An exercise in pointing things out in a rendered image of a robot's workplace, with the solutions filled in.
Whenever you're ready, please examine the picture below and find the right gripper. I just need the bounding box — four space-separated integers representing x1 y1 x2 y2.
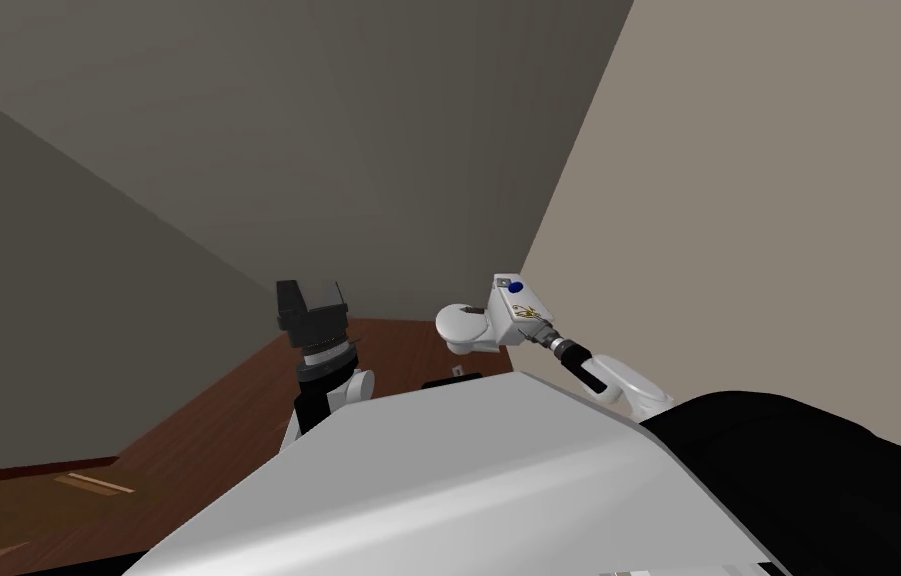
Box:
492 273 557 348

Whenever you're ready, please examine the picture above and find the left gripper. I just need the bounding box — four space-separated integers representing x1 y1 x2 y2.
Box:
275 279 353 351

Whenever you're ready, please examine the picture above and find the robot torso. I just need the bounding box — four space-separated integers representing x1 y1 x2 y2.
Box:
121 365 789 576

